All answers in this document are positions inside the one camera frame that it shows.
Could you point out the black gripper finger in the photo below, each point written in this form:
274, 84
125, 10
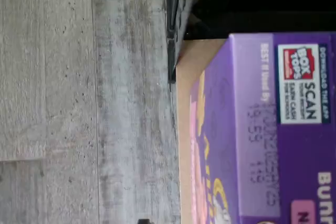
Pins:
143, 221

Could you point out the wooden shelf board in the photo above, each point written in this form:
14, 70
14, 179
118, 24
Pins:
183, 129

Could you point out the purple box pink patch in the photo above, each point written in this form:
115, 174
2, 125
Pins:
262, 129

